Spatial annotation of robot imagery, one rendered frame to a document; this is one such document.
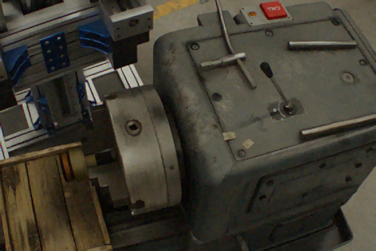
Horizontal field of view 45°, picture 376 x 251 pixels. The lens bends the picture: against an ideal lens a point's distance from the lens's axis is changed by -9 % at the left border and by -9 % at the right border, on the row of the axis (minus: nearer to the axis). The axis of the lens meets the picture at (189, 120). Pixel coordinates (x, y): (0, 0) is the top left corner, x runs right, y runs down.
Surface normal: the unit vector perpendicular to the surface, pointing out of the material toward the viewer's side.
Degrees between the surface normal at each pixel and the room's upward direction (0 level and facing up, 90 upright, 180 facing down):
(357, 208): 0
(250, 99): 0
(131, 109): 7
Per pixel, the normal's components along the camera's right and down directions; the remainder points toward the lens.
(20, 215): 0.06, -0.55
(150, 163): 0.25, 0.14
